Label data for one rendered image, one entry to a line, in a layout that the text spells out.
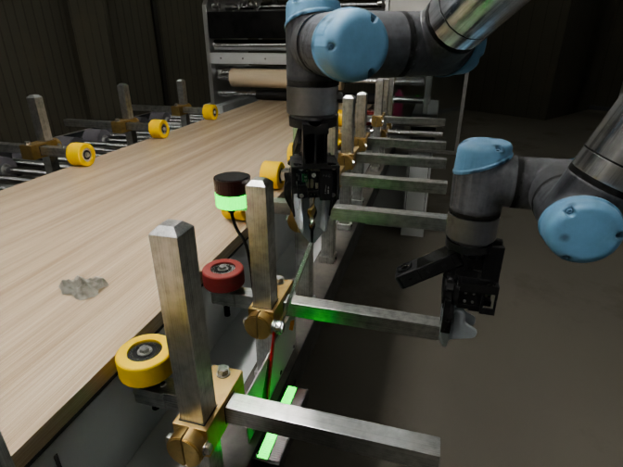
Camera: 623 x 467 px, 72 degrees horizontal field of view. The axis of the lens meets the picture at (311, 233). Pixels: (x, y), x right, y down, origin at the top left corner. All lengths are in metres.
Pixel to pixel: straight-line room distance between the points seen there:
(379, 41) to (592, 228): 0.30
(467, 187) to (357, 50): 0.27
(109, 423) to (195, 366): 0.32
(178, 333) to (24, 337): 0.32
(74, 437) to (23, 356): 0.14
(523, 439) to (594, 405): 0.38
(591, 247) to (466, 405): 1.43
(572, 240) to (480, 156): 0.18
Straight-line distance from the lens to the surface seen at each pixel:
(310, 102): 0.62
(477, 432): 1.84
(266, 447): 0.79
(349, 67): 0.50
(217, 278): 0.82
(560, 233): 0.53
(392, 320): 0.79
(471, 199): 0.66
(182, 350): 0.55
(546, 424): 1.96
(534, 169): 0.67
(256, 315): 0.77
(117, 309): 0.80
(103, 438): 0.85
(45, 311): 0.85
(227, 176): 0.72
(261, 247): 0.73
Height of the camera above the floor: 1.31
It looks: 25 degrees down
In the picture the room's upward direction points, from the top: straight up
